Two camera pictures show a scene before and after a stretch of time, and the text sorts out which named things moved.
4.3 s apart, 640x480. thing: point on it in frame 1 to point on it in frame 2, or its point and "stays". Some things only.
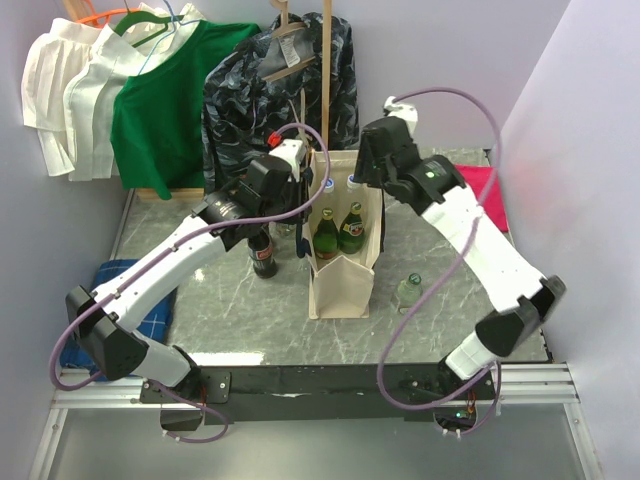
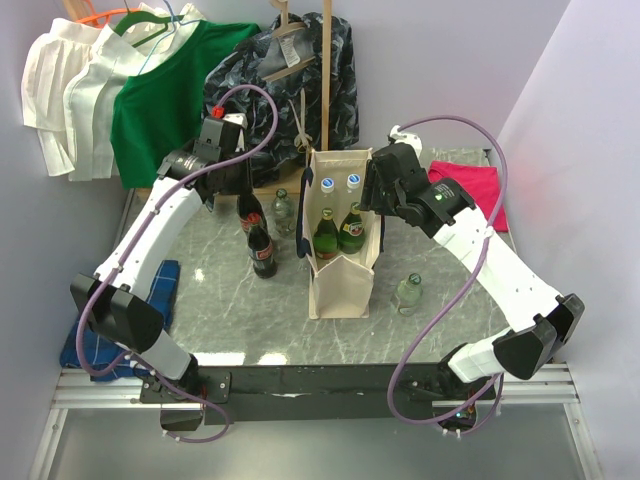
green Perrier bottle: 326,235 stays
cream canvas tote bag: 345,239 stays
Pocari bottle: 329,187 stays
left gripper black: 300,191 to 244,185
